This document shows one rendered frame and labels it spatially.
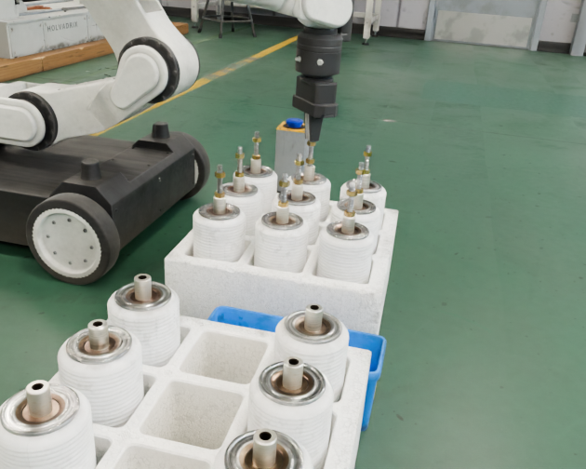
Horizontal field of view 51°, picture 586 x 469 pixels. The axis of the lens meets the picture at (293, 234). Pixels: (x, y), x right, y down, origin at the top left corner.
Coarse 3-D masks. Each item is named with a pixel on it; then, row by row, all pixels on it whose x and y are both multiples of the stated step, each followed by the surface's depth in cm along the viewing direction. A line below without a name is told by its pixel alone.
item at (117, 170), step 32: (160, 128) 163; (0, 160) 153; (32, 160) 154; (64, 160) 156; (96, 160) 133; (128, 160) 152; (160, 160) 154; (192, 160) 169; (0, 192) 136; (32, 192) 135; (64, 192) 131; (96, 192) 129; (128, 192) 137; (160, 192) 152; (0, 224) 139; (128, 224) 139
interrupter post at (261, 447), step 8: (256, 432) 57; (264, 432) 57; (272, 432) 57; (256, 440) 56; (264, 440) 56; (272, 440) 56; (256, 448) 56; (264, 448) 56; (272, 448) 56; (256, 456) 57; (264, 456) 56; (272, 456) 57; (256, 464) 57; (264, 464) 57; (272, 464) 57
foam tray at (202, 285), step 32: (320, 224) 126; (384, 224) 128; (192, 256) 110; (384, 256) 115; (192, 288) 110; (224, 288) 108; (256, 288) 107; (288, 288) 105; (320, 288) 104; (352, 288) 103; (384, 288) 113; (352, 320) 105
